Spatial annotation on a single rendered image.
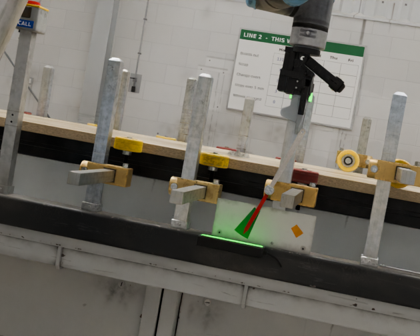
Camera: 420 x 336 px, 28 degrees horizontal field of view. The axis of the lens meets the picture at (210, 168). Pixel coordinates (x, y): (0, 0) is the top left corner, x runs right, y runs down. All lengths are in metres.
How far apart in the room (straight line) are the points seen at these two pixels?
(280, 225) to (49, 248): 0.64
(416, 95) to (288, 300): 7.24
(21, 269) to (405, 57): 7.21
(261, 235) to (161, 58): 7.72
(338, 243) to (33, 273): 0.93
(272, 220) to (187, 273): 0.27
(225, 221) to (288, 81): 0.40
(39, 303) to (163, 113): 7.24
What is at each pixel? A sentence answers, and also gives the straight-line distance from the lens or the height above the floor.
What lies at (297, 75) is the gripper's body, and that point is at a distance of 2.07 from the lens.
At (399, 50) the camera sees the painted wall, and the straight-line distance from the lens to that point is 9.40.
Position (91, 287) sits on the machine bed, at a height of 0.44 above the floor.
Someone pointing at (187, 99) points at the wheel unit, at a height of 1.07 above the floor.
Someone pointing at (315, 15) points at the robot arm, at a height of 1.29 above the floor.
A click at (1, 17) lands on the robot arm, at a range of 1.91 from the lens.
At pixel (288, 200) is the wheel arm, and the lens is 1.88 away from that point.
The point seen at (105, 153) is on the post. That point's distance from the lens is 2.26.
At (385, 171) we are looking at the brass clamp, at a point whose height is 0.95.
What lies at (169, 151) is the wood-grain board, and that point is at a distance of 2.38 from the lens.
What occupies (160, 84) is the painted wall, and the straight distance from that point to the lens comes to 9.79.
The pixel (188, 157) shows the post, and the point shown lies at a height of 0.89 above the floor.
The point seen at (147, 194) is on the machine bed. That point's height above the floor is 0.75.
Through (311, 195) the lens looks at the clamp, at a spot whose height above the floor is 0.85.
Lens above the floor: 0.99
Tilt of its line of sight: 3 degrees down
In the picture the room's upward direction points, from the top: 10 degrees clockwise
